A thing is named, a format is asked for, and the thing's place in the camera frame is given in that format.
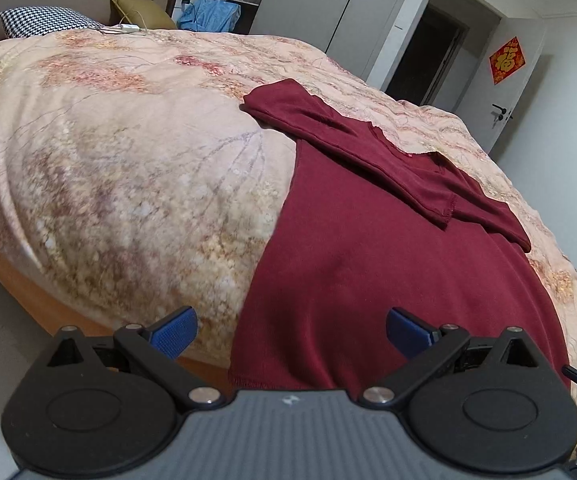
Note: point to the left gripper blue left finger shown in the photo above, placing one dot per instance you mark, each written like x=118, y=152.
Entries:
x=174, y=333

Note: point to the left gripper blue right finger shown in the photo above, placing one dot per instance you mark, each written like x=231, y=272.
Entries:
x=408, y=334

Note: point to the dark red long-sleeve garment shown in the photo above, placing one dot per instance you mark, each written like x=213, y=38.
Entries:
x=366, y=228

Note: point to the blue clothing pile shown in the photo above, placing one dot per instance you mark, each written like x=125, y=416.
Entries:
x=209, y=16

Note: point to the peach floral bed quilt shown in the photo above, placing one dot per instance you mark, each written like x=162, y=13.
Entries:
x=133, y=183

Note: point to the white room door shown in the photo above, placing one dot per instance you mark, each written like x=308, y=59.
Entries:
x=475, y=108

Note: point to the red fu door decoration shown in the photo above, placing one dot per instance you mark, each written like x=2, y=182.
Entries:
x=507, y=60

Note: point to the olive yellow pillow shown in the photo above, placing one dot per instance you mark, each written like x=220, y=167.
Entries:
x=146, y=14

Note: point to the black white checkered pillow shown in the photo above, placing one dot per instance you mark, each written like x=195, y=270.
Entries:
x=28, y=21

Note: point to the black door handle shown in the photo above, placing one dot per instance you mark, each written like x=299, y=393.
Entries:
x=501, y=115

